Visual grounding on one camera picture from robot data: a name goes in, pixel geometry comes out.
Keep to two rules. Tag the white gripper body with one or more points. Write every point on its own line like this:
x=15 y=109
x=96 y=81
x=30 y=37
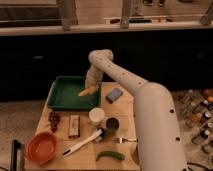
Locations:
x=93 y=77

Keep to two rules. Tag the yellow banana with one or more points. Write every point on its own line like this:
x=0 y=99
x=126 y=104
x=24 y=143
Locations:
x=88 y=91

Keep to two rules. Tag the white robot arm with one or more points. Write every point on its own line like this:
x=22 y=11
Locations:
x=159 y=142

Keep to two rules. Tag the green plastic tray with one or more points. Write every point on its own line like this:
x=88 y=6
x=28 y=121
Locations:
x=65 y=95

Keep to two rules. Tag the blue sponge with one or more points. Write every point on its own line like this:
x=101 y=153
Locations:
x=113 y=95

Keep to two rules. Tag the white cup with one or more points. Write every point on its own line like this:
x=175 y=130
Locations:
x=96 y=116

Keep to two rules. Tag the dark metal can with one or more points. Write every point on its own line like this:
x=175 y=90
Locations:
x=112 y=125

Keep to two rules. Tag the brown wooden block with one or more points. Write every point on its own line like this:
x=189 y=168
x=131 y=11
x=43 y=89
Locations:
x=74 y=126

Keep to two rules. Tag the red grape bunch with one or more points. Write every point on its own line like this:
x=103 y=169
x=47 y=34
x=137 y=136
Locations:
x=54 y=120

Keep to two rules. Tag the green pepper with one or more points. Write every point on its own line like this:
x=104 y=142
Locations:
x=113 y=154

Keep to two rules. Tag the orange bowl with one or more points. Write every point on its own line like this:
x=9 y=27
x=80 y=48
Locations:
x=41 y=148

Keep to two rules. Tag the spice bottle rack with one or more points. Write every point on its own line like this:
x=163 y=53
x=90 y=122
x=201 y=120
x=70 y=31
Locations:
x=196 y=114

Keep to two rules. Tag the black chair frame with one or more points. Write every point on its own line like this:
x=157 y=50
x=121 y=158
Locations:
x=17 y=156

